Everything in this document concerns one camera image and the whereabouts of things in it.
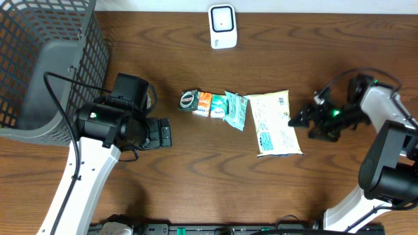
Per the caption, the large beige snack bag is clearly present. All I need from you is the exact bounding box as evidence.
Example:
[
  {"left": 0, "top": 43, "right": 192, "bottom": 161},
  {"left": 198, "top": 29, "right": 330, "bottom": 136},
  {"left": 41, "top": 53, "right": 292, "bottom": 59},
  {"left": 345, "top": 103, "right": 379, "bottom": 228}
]
[{"left": 246, "top": 90, "right": 302, "bottom": 158}]

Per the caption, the dark green round-logo packet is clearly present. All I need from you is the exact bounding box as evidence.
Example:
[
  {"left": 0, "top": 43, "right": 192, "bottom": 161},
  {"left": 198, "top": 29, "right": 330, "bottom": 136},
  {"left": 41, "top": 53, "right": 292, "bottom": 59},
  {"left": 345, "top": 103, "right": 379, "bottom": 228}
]
[{"left": 178, "top": 89, "right": 201, "bottom": 112}]

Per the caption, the orange small snack packet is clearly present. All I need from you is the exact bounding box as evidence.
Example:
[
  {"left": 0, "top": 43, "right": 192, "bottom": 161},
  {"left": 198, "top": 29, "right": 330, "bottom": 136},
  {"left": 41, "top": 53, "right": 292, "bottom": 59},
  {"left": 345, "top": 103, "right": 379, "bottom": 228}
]
[{"left": 192, "top": 92, "right": 212, "bottom": 118}]

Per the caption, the teal small snack packet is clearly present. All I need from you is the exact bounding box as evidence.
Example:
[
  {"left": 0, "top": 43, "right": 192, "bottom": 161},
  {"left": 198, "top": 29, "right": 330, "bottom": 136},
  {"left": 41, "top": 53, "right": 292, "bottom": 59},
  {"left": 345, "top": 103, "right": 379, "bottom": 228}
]
[{"left": 210, "top": 94, "right": 228, "bottom": 119}]

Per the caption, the light green snack packet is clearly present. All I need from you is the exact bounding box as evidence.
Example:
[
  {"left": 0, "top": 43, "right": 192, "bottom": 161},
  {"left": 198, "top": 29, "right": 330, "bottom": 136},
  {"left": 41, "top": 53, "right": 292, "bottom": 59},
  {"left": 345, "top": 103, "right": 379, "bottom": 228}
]
[{"left": 223, "top": 91, "right": 248, "bottom": 131}]

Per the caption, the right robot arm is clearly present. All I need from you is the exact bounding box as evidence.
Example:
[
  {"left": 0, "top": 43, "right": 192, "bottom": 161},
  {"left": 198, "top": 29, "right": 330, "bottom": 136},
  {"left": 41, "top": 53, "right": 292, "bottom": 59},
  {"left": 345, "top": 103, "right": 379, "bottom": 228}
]
[{"left": 288, "top": 69, "right": 417, "bottom": 234}]

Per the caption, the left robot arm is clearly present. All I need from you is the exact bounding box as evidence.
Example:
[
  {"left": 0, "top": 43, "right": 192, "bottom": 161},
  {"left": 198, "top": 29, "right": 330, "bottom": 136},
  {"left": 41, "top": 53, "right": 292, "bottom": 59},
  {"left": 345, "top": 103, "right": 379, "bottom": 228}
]
[{"left": 39, "top": 72, "right": 172, "bottom": 234}]

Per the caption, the white barcode scanner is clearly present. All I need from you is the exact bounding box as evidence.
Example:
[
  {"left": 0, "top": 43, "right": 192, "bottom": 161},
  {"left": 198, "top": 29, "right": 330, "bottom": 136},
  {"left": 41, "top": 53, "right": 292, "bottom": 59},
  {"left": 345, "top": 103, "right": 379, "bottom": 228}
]
[{"left": 208, "top": 4, "right": 238, "bottom": 50}]

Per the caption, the dark grey mesh plastic basket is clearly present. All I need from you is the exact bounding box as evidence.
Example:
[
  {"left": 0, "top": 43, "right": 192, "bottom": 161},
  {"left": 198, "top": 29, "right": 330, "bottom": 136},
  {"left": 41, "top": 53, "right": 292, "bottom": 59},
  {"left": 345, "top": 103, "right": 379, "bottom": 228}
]
[{"left": 1, "top": 0, "right": 110, "bottom": 146}]

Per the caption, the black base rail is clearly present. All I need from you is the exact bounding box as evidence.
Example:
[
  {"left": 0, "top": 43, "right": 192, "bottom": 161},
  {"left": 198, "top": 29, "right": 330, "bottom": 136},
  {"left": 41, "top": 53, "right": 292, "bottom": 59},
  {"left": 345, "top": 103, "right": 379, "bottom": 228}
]
[{"left": 88, "top": 221, "right": 386, "bottom": 235}]

